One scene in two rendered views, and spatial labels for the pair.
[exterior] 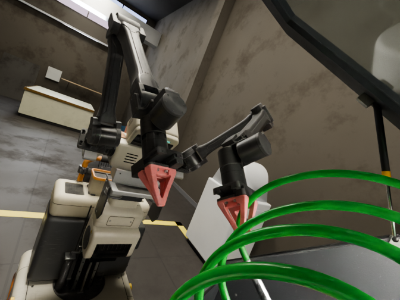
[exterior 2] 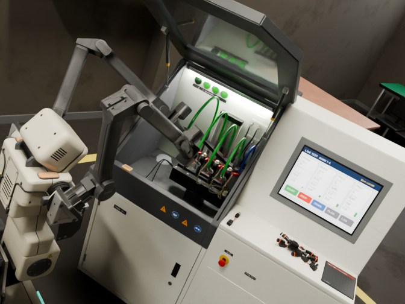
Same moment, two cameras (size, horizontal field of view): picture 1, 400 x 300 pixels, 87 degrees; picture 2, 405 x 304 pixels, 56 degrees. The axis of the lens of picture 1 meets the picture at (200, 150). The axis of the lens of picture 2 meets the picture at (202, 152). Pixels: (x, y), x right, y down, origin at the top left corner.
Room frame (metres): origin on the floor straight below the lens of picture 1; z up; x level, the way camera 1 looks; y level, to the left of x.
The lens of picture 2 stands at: (0.78, 1.50, 2.13)
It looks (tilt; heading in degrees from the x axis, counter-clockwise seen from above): 29 degrees down; 254
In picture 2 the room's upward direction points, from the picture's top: 22 degrees clockwise
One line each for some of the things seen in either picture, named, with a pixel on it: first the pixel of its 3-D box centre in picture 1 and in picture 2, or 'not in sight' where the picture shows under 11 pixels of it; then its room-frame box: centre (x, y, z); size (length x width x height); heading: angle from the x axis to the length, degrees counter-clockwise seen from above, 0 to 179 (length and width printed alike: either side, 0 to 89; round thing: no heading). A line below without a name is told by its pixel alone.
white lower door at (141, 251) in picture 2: not in sight; (135, 257); (0.48, -0.06, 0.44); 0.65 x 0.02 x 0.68; 149
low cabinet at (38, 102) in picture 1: (60, 108); not in sight; (6.51, 4.52, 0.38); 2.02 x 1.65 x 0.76; 33
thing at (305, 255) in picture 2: not in sight; (298, 249); (-0.21, 0.22, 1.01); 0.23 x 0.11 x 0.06; 149
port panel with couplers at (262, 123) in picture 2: not in sight; (251, 141); (0.01, -0.38, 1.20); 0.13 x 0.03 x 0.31; 149
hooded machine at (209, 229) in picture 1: (231, 209); not in sight; (2.52, -0.63, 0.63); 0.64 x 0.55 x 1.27; 36
